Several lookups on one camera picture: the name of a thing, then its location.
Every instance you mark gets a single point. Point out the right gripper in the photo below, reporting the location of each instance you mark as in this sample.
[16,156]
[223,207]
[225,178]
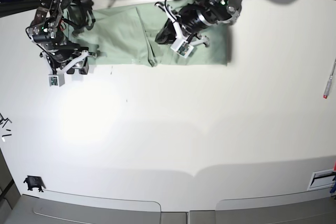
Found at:
[67,58]

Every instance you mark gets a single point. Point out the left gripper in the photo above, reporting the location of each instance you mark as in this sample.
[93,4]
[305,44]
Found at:
[192,19]

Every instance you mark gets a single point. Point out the light green T-shirt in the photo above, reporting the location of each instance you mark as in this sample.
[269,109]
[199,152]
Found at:
[142,35]

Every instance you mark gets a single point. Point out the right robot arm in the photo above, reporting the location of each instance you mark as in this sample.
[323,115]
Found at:
[47,32]

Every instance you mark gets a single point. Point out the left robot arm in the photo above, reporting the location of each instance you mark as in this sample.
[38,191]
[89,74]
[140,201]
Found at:
[223,11]

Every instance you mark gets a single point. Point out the black plastic clip part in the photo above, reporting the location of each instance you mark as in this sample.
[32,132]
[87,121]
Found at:
[34,182]

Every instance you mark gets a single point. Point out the left grey chair back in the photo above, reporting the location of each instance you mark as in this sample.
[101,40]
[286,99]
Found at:
[85,214]

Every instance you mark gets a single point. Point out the grey chair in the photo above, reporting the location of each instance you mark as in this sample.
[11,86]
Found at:
[309,207]
[85,214]

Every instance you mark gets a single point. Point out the red-tipped screwdriver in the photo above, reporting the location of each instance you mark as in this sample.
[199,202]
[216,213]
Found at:
[329,82]

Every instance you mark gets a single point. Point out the right grey chair back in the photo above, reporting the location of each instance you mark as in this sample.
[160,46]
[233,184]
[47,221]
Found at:
[309,207]

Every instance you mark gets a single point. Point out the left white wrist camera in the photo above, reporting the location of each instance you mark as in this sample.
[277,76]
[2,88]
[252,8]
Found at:
[182,47]

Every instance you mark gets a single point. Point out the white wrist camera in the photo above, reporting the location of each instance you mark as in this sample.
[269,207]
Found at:
[182,47]
[56,80]

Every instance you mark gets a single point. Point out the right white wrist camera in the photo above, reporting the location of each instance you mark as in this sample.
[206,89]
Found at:
[56,80]

